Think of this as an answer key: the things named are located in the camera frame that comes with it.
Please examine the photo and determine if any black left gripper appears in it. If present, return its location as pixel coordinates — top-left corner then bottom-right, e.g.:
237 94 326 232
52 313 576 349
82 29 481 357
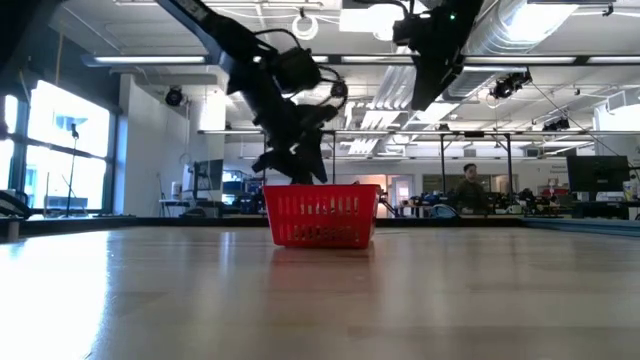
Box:
250 99 340 186

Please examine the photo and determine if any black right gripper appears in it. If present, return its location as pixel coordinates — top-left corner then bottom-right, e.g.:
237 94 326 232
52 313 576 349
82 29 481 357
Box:
409 28 472 113

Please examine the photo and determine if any red plastic slotted basket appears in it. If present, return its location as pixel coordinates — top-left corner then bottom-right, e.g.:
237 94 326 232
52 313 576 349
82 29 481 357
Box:
262 183 382 250

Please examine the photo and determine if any dark background robot rig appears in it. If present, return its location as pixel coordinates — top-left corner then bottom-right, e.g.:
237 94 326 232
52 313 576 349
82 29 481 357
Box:
232 177 266 215

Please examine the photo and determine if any black computer monitor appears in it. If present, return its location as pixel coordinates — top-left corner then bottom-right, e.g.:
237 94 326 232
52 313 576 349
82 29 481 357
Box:
566 155 631 194
192 158 225 194

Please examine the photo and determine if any person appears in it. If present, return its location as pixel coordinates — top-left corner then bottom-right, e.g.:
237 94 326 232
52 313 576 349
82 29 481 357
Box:
452 162 494 214

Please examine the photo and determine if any black tripod stand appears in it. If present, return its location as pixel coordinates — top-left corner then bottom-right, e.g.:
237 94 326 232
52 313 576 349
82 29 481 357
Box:
63 122 82 218

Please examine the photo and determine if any large window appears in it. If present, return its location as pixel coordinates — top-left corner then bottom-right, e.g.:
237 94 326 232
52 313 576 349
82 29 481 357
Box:
0 82 119 217

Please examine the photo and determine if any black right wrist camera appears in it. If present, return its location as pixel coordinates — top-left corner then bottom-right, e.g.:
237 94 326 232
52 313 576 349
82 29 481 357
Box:
392 17 426 49

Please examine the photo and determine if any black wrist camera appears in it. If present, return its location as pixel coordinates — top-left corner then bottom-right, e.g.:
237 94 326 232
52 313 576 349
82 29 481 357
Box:
392 17 426 49
272 47 324 95

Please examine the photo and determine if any black metal workstation frame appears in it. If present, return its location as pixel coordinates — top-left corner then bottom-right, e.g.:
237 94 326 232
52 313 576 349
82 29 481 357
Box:
197 128 640 190

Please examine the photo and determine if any silver ventilation duct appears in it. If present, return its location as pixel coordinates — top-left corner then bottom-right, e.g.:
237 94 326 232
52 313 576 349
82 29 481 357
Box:
442 0 576 101

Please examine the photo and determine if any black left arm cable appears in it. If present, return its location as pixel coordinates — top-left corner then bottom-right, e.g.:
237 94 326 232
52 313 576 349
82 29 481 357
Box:
252 27 350 112

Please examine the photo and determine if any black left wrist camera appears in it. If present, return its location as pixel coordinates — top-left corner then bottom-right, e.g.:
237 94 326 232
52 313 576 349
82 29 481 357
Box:
272 47 324 95

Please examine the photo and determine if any white coiled cable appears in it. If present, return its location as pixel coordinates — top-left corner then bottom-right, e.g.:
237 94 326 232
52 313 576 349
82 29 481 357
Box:
291 13 320 42

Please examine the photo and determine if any black aluminium table frame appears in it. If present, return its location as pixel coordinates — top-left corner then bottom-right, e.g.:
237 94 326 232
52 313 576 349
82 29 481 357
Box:
0 214 526 241

